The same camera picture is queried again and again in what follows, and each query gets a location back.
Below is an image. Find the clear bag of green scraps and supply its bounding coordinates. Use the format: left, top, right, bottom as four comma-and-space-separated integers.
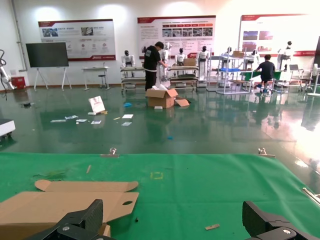
32, 168, 71, 181

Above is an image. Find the person in plain dark shirt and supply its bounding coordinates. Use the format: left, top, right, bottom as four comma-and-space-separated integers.
255, 54, 277, 94

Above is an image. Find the white box on floor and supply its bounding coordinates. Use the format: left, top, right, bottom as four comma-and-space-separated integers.
88, 95, 106, 115

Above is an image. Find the green top work table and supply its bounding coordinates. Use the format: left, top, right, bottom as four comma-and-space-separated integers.
239, 69, 286, 88

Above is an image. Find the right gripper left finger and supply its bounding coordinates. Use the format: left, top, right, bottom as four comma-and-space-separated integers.
24, 198, 112, 240

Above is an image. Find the green table cloth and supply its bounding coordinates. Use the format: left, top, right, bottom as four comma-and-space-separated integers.
0, 152, 320, 240

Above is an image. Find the large open cardboard box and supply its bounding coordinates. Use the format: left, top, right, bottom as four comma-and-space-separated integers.
145, 87, 191, 110

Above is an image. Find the red white wall poster board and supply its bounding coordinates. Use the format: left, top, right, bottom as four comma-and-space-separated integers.
238, 13, 320, 57
136, 15, 217, 60
37, 18, 117, 62

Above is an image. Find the white wheeled platform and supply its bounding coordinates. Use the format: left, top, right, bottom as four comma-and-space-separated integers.
0, 119, 16, 141

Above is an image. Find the red floor box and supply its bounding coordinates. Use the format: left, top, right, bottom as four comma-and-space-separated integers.
11, 76, 27, 90

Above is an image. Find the white humanoid robot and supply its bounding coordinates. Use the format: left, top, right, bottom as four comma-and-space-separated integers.
120, 49, 136, 77
276, 40, 296, 73
174, 47, 188, 68
196, 45, 210, 88
249, 49, 261, 71
156, 41, 174, 89

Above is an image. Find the metal frame workbench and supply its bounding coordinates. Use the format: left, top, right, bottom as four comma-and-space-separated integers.
120, 65, 200, 95

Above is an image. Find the cardboard box with round hole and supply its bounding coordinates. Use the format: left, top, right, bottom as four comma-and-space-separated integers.
0, 179, 140, 240

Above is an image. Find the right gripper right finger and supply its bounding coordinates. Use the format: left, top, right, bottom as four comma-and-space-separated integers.
241, 200, 319, 240

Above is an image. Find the black stool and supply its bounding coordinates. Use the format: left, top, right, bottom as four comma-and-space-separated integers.
98, 74, 109, 90

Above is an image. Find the white shelf rack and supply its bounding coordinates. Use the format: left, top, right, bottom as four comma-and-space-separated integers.
215, 48, 254, 96

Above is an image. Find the white side table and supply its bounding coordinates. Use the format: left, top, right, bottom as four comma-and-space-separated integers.
81, 66, 111, 91

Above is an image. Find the white pedestal stand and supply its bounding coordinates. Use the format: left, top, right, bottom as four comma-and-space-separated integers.
306, 63, 320, 98

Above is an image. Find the person with printed black shirt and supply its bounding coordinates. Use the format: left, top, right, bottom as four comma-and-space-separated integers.
143, 41, 169, 92

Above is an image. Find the black display on stand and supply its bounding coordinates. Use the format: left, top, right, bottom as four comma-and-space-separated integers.
25, 41, 73, 91

